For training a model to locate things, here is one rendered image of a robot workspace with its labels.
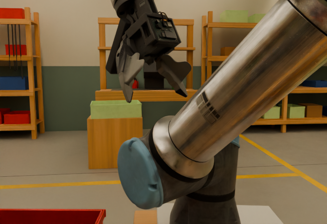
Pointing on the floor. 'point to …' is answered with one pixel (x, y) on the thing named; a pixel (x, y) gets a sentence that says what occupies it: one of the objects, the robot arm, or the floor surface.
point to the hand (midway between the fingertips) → (158, 102)
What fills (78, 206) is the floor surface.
